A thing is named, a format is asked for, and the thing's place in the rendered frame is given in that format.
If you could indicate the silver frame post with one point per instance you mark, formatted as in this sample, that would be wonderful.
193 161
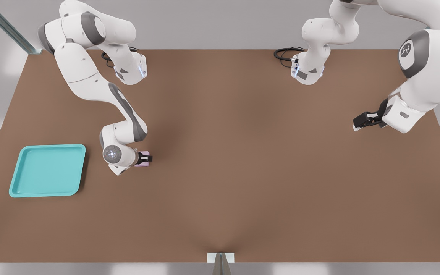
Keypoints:
8 26
220 262

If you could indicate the pale blue-green tray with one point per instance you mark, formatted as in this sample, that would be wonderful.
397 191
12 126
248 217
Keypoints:
47 170

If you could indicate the pale lilac phone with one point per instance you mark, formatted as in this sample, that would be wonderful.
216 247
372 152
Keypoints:
144 164

